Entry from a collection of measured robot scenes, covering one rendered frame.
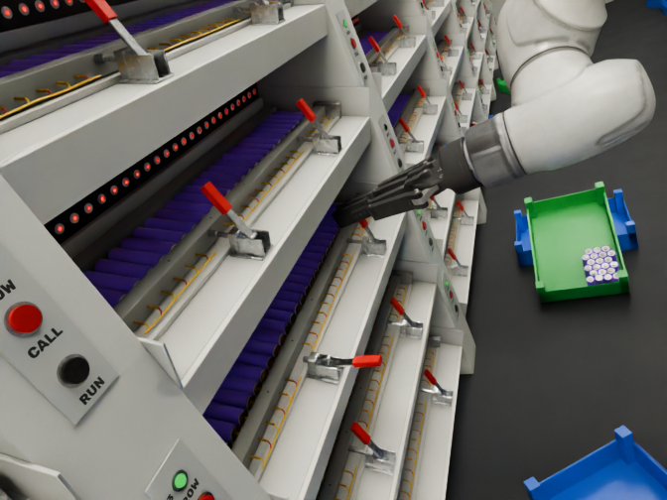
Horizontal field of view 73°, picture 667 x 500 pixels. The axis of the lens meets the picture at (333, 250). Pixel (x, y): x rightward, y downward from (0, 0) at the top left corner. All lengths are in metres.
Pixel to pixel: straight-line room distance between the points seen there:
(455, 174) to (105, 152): 0.44
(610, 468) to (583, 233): 0.65
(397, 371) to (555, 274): 0.67
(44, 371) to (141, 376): 0.07
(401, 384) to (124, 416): 0.55
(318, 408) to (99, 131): 0.37
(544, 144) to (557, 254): 0.81
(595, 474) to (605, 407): 0.15
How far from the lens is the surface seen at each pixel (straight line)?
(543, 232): 1.44
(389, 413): 0.78
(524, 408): 1.11
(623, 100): 0.62
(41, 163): 0.35
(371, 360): 0.55
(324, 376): 0.59
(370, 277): 0.73
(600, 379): 1.14
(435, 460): 0.95
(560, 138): 0.61
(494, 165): 0.63
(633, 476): 1.01
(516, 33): 0.71
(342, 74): 0.84
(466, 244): 1.45
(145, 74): 0.45
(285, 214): 0.56
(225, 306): 0.44
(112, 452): 0.35
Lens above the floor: 0.87
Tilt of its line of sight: 26 degrees down
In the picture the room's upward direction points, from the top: 27 degrees counter-clockwise
